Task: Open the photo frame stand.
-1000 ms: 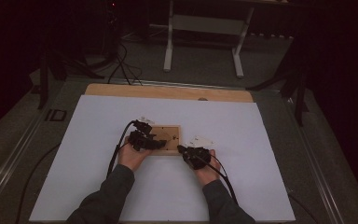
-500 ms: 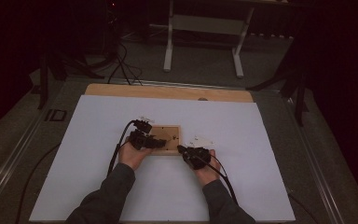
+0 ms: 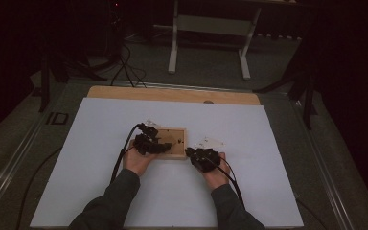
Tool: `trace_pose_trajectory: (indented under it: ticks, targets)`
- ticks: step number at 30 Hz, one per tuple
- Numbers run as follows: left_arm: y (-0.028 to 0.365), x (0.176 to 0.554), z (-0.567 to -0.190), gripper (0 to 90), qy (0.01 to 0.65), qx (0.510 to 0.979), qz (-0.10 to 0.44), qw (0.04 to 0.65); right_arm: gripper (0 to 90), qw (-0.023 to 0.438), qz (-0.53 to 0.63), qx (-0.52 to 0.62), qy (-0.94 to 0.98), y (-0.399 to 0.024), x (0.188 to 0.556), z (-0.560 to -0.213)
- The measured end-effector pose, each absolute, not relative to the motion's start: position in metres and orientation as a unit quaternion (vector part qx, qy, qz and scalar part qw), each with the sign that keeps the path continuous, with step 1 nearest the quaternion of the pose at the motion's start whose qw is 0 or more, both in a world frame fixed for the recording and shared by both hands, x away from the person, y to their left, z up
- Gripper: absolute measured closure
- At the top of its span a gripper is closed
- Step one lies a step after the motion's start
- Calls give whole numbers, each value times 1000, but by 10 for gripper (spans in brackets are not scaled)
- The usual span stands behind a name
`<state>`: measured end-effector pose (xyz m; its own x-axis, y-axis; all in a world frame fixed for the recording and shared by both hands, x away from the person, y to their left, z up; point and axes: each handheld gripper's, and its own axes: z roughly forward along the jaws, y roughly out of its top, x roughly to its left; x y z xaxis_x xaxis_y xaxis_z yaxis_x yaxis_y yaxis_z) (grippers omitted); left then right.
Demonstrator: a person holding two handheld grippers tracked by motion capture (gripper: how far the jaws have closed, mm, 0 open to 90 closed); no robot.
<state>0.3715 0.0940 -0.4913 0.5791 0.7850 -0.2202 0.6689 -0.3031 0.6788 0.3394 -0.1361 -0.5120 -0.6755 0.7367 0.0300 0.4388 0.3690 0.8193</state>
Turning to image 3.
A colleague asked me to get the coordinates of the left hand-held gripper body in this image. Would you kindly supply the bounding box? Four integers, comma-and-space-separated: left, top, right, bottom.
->
133, 119, 162, 156

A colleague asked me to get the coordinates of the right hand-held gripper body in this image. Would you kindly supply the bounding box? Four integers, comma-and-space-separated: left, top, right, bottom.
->
190, 136, 226, 173

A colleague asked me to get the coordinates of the wooden picture frame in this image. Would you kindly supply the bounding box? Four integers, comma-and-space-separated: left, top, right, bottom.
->
127, 127, 188, 161

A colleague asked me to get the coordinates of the person's right hand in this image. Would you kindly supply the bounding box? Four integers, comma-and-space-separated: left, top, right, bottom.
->
200, 151, 231, 192

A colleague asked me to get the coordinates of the person's left hand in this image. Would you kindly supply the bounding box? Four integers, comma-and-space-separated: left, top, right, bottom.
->
122, 139, 160, 177

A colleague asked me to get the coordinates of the white table mat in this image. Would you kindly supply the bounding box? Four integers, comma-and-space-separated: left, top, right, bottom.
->
30, 97, 305, 229

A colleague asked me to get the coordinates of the black tripod stand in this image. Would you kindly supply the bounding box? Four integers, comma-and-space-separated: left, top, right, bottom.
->
37, 47, 109, 113
253, 60, 319, 131

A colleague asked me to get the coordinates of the white metal stand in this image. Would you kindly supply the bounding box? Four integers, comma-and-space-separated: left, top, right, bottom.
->
167, 0, 263, 81

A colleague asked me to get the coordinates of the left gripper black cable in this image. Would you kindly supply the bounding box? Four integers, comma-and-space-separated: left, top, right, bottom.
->
109, 123, 143, 186

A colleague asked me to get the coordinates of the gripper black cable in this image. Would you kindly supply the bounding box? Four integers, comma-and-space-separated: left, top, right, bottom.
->
109, 123, 143, 186
208, 155, 246, 210

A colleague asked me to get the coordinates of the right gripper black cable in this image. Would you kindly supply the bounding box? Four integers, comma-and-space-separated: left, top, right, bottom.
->
208, 155, 246, 210

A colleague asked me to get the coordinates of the bundle of black floor cables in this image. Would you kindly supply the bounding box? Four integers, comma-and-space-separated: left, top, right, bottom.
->
109, 41, 148, 89

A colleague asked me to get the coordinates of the black rectangular bracket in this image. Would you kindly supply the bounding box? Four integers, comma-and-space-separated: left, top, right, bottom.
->
45, 111, 70, 126

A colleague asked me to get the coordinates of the black floor cable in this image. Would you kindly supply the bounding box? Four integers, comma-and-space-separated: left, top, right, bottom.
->
295, 197, 330, 230
14, 147, 63, 230

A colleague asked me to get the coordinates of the metal floor rail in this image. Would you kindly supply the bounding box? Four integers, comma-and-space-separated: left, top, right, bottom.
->
291, 99, 357, 230
0, 108, 47, 214

